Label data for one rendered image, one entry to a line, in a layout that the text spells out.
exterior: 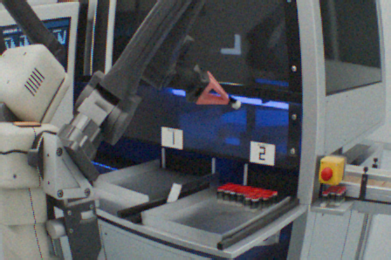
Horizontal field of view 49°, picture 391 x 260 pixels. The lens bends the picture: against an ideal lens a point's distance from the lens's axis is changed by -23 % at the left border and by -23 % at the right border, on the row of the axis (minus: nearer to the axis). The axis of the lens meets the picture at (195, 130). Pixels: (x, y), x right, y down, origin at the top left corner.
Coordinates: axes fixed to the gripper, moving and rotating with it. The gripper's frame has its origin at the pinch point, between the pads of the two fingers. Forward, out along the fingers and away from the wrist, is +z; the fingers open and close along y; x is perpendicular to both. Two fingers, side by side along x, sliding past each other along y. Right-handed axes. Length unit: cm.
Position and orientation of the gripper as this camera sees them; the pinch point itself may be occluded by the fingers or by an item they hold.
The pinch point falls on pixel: (224, 99)
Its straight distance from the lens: 133.3
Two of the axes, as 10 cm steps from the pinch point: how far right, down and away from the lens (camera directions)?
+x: -5.2, 7.8, 3.6
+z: 8.5, 4.2, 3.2
